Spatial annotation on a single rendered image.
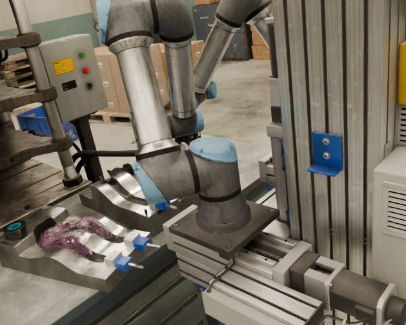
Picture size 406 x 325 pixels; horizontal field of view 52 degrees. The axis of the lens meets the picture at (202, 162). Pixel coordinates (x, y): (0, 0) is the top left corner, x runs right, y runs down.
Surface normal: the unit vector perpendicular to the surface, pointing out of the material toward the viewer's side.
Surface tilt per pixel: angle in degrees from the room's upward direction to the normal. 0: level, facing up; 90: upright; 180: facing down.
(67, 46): 90
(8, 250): 90
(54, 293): 0
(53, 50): 90
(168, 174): 65
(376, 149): 90
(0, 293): 0
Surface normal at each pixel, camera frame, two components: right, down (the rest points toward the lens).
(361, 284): -0.15, -0.90
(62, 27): 0.77, 0.14
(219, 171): 0.26, 0.36
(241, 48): -0.59, 0.41
